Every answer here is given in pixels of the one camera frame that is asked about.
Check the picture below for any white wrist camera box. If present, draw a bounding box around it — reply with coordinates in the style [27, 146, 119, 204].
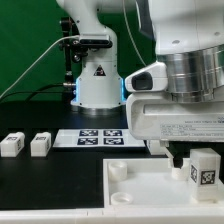
[125, 62, 168, 92]

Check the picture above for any black cable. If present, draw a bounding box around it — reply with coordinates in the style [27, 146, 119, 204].
[0, 83, 76, 103]

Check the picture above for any white cable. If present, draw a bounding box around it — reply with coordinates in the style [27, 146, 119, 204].
[0, 34, 81, 99]

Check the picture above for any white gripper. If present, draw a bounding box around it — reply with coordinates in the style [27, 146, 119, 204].
[126, 93, 224, 168]

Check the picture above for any white front fence rail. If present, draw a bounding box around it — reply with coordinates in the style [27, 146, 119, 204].
[0, 207, 224, 224]

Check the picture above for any white marker base plate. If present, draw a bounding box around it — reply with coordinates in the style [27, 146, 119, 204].
[53, 129, 144, 148]

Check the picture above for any white square table top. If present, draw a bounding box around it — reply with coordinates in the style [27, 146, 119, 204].
[103, 158, 224, 207]

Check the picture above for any black clamp stand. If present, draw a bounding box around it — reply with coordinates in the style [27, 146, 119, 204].
[59, 17, 87, 86]

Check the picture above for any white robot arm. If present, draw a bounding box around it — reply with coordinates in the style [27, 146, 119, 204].
[56, 0, 224, 146]

